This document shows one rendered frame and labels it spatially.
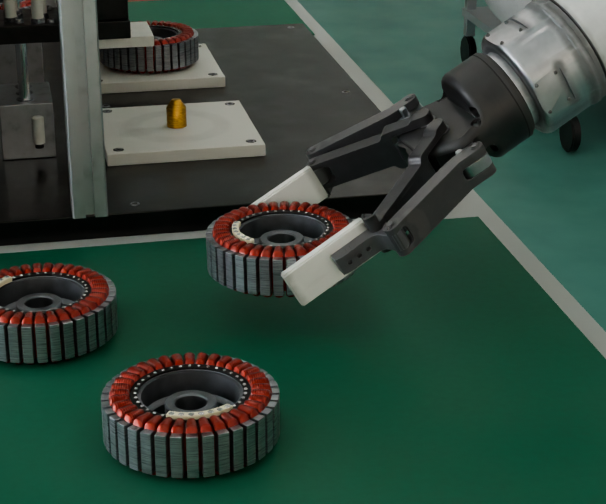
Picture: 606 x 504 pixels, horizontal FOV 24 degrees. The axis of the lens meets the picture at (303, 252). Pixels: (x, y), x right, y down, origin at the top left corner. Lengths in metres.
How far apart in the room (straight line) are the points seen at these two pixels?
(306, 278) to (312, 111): 0.52
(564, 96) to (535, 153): 2.77
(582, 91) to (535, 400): 0.24
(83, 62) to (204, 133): 0.24
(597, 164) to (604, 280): 0.75
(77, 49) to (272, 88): 0.44
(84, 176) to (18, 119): 0.17
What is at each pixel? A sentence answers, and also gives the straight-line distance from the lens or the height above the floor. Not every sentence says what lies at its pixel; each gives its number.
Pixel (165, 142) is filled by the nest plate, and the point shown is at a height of 0.78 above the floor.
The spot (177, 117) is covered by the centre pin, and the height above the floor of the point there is 0.79.
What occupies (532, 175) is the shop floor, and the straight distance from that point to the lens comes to 3.69.
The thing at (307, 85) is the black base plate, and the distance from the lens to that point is 1.62.
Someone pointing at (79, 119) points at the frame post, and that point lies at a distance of 1.22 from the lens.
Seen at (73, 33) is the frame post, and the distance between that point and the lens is 1.20.
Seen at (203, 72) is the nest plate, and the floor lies 0.78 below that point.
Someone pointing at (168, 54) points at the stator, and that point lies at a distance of 1.62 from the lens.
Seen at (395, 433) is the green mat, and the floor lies 0.75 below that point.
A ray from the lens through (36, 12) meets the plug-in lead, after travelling 1.37.
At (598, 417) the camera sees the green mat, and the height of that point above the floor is 0.75.
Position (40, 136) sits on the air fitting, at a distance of 1.38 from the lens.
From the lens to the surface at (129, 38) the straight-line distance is 1.38.
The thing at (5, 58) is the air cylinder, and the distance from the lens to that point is 1.62.
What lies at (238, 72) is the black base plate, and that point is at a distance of 1.67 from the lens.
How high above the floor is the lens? 1.21
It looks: 22 degrees down
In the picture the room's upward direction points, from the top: straight up
